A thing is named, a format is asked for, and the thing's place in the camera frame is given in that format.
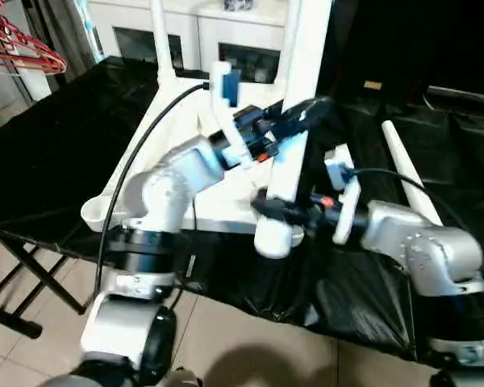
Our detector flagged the small white box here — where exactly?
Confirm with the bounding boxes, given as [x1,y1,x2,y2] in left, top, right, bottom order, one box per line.
[19,70,53,102]

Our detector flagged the white cabinet with glass doors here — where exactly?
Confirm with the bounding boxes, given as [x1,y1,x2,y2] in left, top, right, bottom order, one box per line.
[86,0,332,85]

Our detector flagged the black plastic mat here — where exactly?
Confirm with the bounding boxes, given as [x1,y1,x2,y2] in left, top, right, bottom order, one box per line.
[0,56,484,364]

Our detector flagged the black folding table frame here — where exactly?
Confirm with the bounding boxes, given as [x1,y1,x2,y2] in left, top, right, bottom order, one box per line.
[0,228,90,340]

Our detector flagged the large black box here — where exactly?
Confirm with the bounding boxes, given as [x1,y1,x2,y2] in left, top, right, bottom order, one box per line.
[318,0,432,110]

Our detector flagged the grey curtain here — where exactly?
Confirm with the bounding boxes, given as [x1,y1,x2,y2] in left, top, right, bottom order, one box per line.
[35,0,106,82]

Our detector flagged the red wire hangers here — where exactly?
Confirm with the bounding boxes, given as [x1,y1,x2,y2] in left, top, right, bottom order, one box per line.
[0,7,69,77]

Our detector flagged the white plastic table top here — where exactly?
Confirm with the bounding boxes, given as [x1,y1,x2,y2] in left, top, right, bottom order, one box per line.
[81,75,308,248]

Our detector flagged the black left wrist camera cable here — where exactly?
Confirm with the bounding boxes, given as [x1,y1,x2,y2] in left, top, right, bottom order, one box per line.
[94,81,211,292]

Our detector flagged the black flat monitor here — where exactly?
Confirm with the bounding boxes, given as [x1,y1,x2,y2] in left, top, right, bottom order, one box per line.
[425,85,484,109]

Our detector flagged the white plastic table leg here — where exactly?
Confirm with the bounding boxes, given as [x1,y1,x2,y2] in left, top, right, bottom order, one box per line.
[149,0,177,82]
[274,0,306,86]
[381,120,444,227]
[252,0,332,260]

